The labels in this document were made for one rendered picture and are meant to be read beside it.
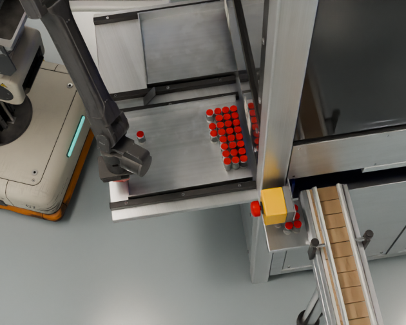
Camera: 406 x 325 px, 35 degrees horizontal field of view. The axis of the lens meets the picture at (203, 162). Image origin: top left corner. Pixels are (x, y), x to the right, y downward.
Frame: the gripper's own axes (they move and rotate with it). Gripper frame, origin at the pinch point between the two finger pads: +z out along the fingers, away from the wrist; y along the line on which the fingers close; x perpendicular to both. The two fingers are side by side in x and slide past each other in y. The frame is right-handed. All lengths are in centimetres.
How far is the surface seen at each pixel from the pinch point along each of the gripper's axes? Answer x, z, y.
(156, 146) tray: 9.5, 2.4, 9.9
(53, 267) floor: 8, 90, -43
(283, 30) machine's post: -13, -74, 37
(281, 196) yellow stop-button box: -17.4, -12.2, 39.3
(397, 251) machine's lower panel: -13, 75, 90
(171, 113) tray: 19.0, 2.3, 15.7
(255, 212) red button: -19.6, -10.0, 32.5
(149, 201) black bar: -7.6, 0.7, 6.1
